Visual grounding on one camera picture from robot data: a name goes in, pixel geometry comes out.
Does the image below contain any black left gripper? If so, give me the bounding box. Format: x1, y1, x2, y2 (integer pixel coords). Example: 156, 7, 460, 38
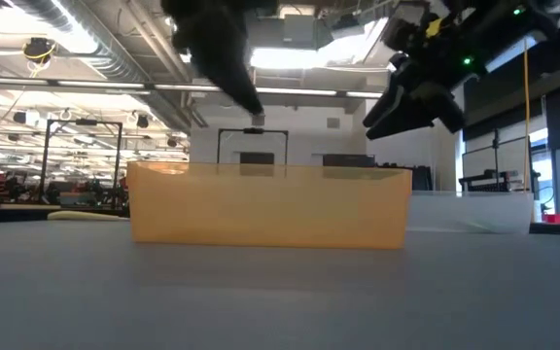
160, 0, 279, 117

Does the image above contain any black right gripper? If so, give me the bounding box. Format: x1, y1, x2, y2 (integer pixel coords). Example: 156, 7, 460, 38
362, 0, 485, 142

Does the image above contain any yellow-handled table knife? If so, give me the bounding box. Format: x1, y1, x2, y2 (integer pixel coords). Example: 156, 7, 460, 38
46, 209, 130, 223

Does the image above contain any grey ceiling unit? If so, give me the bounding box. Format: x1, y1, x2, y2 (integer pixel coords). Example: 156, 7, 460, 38
279, 13, 319, 50

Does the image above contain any black robot station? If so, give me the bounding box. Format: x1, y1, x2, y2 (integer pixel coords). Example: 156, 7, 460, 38
458, 128, 537, 193

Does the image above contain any clear plastic bin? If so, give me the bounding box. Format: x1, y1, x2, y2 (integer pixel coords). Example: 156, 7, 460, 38
405, 190, 536, 235

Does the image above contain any orange plastic bin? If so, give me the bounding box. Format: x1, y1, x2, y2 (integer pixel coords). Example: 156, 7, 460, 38
126, 160, 413, 251

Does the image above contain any long ceiling light strip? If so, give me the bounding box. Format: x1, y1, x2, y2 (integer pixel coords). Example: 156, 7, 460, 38
0, 75, 383, 101

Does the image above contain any small black frame stand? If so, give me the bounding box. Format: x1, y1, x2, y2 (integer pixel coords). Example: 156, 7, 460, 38
216, 127, 290, 164

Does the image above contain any yellow hanging cable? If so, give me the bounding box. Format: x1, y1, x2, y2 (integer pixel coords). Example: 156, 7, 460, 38
522, 38, 532, 193

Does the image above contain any yellow cable reel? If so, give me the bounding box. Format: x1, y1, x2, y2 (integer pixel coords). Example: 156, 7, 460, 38
21, 37, 58, 64

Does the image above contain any tall black rig frame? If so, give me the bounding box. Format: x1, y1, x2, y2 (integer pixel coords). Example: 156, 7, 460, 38
38, 118, 124, 205

